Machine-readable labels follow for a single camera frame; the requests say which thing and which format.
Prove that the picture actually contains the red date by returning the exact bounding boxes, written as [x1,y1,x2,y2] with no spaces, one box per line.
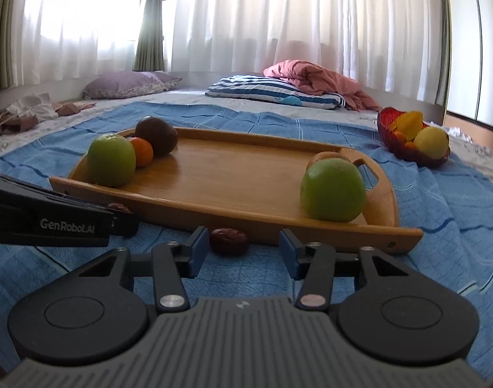
[209,228,249,257]
[107,202,131,213]

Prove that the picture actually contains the dark purple fruit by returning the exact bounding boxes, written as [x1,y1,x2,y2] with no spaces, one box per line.
[135,116,178,157]

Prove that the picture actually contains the green apple left side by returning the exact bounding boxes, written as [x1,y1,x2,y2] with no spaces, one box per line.
[86,134,136,188]

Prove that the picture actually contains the green apple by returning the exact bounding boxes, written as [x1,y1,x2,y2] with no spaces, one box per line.
[300,158,366,222]
[86,134,136,188]

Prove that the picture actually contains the small orange tangerine left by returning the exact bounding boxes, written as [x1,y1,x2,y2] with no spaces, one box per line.
[129,137,154,168]

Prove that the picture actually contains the pile of clothes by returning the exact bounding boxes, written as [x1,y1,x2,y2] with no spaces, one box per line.
[0,93,96,136]

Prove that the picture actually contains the blue checkered blanket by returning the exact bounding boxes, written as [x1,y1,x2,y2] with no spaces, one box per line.
[0,101,493,377]

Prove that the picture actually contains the wooden serving tray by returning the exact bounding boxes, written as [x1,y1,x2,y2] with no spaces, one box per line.
[49,127,423,254]

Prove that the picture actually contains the green apple right side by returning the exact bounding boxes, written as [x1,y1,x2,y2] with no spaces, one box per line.
[300,158,366,222]

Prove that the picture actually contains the purple pillow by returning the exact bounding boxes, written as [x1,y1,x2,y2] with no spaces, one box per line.
[82,70,181,100]

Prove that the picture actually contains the large orange fruit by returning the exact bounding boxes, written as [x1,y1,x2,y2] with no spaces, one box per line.
[306,152,351,169]

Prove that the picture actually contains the grey green drape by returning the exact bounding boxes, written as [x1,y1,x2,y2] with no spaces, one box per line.
[133,0,164,72]

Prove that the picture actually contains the white bed sheet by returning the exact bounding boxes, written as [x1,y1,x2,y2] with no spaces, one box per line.
[0,90,493,181]

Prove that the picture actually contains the yellow mango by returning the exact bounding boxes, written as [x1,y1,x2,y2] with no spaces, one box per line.
[414,126,449,159]

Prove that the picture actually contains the blue white striped pillow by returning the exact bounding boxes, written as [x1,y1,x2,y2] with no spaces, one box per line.
[205,75,346,110]

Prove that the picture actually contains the yellow starfruit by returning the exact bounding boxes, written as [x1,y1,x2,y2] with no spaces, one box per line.
[389,111,423,142]

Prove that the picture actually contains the red glass fruit bowl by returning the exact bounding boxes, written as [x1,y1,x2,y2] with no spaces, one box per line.
[377,107,451,168]

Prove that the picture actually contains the pink crumpled blanket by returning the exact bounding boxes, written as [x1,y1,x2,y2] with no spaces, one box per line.
[263,59,381,112]

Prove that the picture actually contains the white sheer curtain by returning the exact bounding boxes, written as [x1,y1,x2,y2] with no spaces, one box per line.
[13,0,446,102]

